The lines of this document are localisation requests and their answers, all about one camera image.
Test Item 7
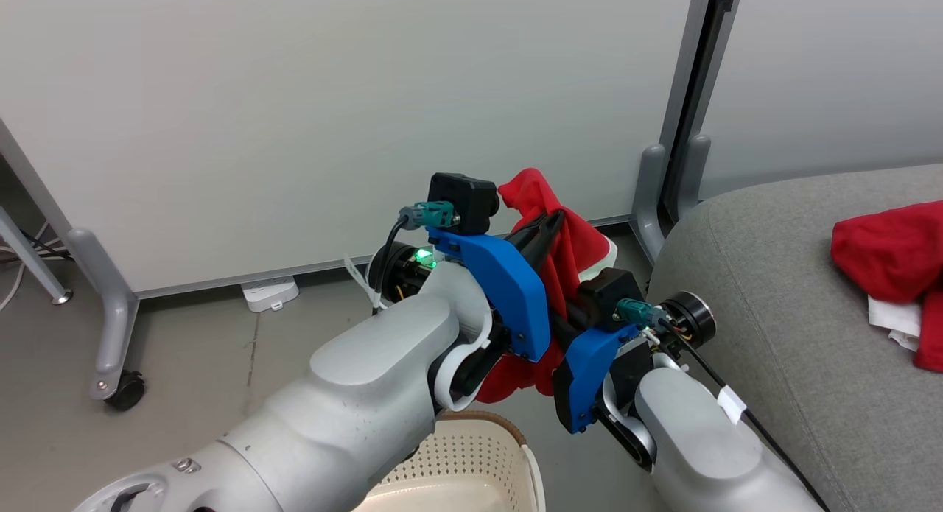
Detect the black floor cable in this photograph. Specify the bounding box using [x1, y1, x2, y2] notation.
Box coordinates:
[18, 228, 73, 262]

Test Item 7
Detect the white cloth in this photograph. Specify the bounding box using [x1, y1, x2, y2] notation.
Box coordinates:
[867, 295, 923, 351]

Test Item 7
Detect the red cloth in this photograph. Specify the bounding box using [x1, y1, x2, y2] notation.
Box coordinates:
[475, 167, 618, 404]

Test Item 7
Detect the grey partition foot with caster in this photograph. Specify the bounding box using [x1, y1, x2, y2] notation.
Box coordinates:
[65, 228, 146, 412]

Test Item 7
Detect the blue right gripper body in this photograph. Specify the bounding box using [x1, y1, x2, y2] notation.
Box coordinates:
[553, 324, 642, 434]

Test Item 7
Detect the grey metal table leg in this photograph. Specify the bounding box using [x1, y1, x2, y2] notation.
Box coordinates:
[0, 206, 73, 306]

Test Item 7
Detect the beige perforated laundry basket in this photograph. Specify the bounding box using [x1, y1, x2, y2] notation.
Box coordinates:
[354, 411, 546, 512]

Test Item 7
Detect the grey fabric sofa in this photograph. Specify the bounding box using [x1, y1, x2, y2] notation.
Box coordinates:
[647, 164, 943, 512]

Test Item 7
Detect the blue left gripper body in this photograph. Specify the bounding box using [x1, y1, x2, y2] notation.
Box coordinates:
[427, 227, 552, 363]

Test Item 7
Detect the black cable with teal connector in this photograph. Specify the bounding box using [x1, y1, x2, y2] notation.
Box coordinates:
[615, 298, 830, 512]
[372, 201, 459, 310]

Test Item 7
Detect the grey partition post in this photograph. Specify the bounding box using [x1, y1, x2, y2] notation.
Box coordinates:
[630, 144, 667, 266]
[674, 134, 712, 222]

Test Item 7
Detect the white power strip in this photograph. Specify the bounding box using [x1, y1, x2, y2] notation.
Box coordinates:
[241, 276, 301, 312]

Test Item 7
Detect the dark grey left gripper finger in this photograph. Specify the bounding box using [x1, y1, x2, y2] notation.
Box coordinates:
[505, 210, 567, 251]
[523, 221, 565, 278]

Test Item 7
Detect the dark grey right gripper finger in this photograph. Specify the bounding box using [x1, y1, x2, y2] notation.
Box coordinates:
[549, 313, 590, 347]

